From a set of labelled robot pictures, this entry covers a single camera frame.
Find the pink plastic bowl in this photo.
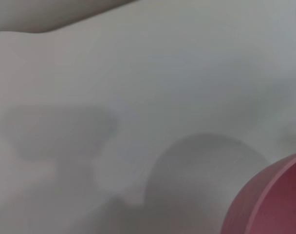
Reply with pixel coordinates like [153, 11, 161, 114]
[221, 149, 296, 234]

